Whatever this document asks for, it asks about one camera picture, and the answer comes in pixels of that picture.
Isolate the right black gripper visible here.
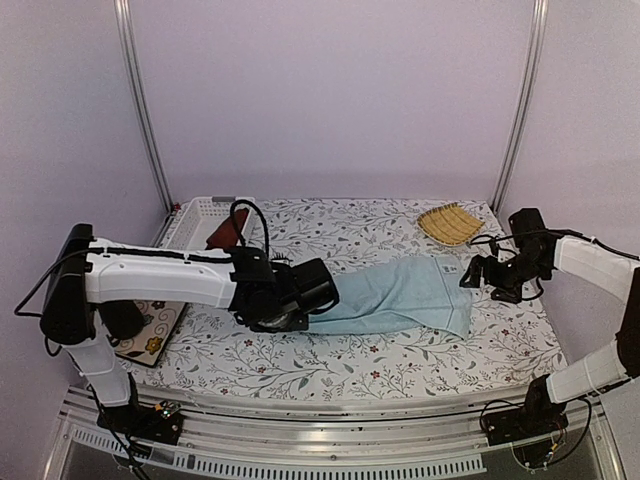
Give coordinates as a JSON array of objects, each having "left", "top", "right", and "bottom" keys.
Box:
[{"left": 462, "top": 251, "right": 551, "bottom": 304}]

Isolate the light blue towel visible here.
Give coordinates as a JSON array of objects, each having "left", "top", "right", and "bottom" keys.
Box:
[{"left": 309, "top": 255, "right": 472, "bottom": 340}]

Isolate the dark red towel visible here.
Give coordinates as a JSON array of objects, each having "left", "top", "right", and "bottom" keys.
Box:
[{"left": 206, "top": 208, "right": 249, "bottom": 250}]

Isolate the white perforated plastic basket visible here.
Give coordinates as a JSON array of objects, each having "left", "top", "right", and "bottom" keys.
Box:
[{"left": 155, "top": 196, "right": 236, "bottom": 251}]

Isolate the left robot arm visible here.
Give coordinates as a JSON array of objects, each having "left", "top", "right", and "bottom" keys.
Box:
[{"left": 14, "top": 224, "right": 339, "bottom": 434}]

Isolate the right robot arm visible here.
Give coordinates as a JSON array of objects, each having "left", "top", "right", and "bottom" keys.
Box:
[{"left": 460, "top": 208, "right": 639, "bottom": 436}]

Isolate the woven bamboo tray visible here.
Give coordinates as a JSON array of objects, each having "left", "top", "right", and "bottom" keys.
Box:
[{"left": 417, "top": 202, "right": 485, "bottom": 247}]

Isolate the floral patterned table mat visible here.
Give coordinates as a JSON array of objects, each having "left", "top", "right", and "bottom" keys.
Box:
[{"left": 122, "top": 199, "right": 566, "bottom": 402}]

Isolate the floral square ceramic plate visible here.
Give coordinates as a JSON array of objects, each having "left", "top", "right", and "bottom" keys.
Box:
[{"left": 107, "top": 300, "right": 187, "bottom": 368}]

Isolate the black cylindrical cup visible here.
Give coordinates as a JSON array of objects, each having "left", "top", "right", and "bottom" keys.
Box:
[{"left": 97, "top": 300, "right": 144, "bottom": 340}]

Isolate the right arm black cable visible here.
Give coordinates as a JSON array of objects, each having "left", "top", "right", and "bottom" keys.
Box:
[{"left": 469, "top": 228, "right": 640, "bottom": 261}]

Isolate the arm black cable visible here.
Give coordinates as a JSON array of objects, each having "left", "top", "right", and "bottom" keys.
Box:
[
  {"left": 228, "top": 198, "right": 272, "bottom": 261},
  {"left": 469, "top": 228, "right": 640, "bottom": 261}
]

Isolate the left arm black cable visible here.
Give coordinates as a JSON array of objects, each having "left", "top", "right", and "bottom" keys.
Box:
[{"left": 228, "top": 198, "right": 272, "bottom": 261}]

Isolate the right aluminium frame post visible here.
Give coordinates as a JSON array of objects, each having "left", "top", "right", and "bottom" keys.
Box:
[{"left": 489, "top": 0, "right": 549, "bottom": 216}]

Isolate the aluminium frame post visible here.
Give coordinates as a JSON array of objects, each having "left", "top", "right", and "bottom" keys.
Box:
[
  {"left": 489, "top": 0, "right": 549, "bottom": 216},
  {"left": 114, "top": 0, "right": 173, "bottom": 213}
]

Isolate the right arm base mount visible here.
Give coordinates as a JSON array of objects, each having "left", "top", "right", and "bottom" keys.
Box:
[{"left": 479, "top": 399, "right": 568, "bottom": 446}]

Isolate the front aluminium rail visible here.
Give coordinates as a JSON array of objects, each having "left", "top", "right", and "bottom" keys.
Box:
[{"left": 43, "top": 387, "right": 625, "bottom": 479}]

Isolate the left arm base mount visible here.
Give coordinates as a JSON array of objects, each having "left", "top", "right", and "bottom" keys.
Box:
[{"left": 98, "top": 401, "right": 185, "bottom": 445}]

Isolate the left aluminium frame post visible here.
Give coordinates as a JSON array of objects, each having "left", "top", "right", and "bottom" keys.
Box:
[{"left": 114, "top": 0, "right": 173, "bottom": 213}]

